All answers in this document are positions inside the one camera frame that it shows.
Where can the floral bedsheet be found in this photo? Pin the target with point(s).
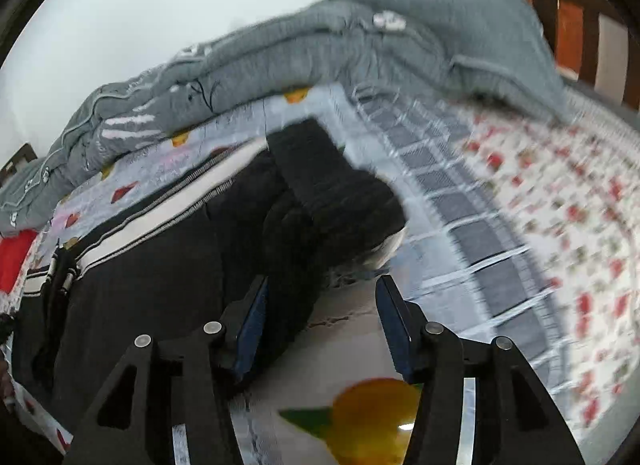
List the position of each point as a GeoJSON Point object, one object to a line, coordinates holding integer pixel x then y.
{"type": "Point", "coordinates": [575, 225]}

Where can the grey floral quilt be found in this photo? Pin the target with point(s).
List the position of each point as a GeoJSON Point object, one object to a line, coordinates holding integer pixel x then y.
{"type": "Point", "coordinates": [400, 45]}

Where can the brown wooden door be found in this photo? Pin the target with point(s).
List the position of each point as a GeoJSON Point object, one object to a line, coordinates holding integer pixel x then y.
{"type": "Point", "coordinates": [567, 30]}

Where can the fruit print plastic sheet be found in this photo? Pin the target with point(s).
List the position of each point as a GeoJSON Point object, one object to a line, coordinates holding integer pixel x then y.
{"type": "Point", "coordinates": [350, 425]}

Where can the red pillow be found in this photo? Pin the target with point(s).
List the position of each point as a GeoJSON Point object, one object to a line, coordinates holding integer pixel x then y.
{"type": "Point", "coordinates": [14, 260]}

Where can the black pants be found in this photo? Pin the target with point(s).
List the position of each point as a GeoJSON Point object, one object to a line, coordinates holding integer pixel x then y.
{"type": "Point", "coordinates": [150, 285]}

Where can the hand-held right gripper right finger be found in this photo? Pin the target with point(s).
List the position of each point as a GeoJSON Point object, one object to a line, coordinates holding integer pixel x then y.
{"type": "Point", "coordinates": [395, 325]}

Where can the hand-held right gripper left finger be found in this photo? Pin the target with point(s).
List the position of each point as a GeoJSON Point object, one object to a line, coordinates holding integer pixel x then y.
{"type": "Point", "coordinates": [252, 327]}

